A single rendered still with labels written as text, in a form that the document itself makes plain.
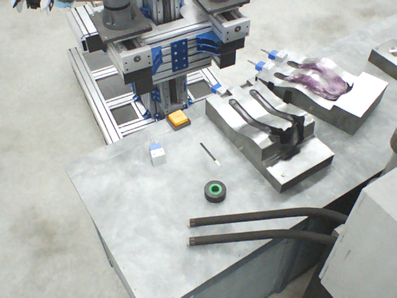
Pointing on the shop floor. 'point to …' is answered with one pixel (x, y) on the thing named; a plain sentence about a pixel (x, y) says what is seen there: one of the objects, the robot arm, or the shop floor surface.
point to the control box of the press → (367, 246)
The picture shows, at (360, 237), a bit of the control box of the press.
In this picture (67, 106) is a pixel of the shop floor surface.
